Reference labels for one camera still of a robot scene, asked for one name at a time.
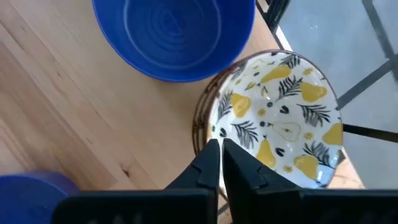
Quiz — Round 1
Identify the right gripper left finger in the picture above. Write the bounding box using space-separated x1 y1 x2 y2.
164 138 221 190

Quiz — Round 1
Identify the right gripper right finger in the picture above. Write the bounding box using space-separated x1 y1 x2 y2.
222 138 301 224

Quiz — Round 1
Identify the blue-violet plastic mini bowl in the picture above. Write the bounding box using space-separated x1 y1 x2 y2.
91 0 256 83
0 170 81 224

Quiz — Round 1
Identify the raised wooden platform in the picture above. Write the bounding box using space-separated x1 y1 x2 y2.
0 0 366 224

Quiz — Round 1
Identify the black aluminium table frame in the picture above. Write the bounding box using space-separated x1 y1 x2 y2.
256 0 398 143

